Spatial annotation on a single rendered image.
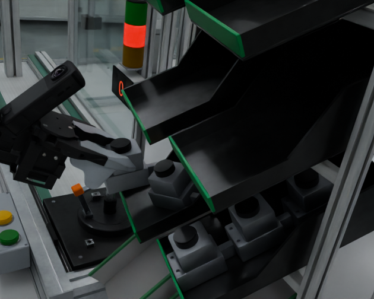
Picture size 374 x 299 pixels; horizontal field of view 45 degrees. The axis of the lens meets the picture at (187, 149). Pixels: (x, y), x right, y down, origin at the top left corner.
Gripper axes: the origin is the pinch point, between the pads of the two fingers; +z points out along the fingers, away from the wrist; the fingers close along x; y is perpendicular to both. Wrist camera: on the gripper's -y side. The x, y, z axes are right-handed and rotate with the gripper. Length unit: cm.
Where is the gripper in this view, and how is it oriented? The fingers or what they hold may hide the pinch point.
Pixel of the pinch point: (125, 152)
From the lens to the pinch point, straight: 66.5
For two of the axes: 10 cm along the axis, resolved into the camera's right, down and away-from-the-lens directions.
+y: -5.0, 8.2, 2.9
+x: 3.4, 4.9, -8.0
